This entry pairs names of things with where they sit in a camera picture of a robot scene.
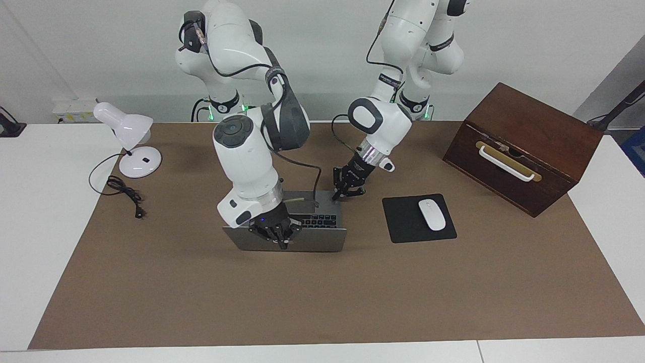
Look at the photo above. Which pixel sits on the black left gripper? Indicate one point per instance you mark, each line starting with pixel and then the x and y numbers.
pixel 358 171

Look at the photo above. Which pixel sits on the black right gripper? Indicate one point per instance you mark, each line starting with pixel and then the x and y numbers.
pixel 274 218

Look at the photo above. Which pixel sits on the silver grey laptop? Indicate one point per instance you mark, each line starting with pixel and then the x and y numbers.
pixel 322 239

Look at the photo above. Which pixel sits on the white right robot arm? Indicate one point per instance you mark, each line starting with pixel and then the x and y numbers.
pixel 247 156

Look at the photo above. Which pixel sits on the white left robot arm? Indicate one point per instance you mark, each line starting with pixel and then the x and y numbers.
pixel 398 121

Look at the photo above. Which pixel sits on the black mouse pad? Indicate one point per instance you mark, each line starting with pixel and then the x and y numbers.
pixel 400 222

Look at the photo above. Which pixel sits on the brown table mat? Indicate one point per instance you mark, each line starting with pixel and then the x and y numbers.
pixel 322 297

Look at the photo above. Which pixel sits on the white computer mouse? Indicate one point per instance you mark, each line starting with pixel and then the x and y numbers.
pixel 432 215

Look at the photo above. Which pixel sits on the white desk lamp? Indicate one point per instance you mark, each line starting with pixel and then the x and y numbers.
pixel 133 128

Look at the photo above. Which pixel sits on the dark brown wooden box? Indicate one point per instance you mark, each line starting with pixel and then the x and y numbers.
pixel 534 121

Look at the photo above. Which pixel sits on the white power strip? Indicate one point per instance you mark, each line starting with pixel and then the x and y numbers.
pixel 75 111

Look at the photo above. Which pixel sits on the black stand leg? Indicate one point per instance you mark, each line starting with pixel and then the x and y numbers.
pixel 617 108

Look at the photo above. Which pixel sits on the blue crate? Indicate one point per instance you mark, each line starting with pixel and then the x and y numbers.
pixel 636 151

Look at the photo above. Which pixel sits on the black clamp base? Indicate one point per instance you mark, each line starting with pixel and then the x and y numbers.
pixel 10 127

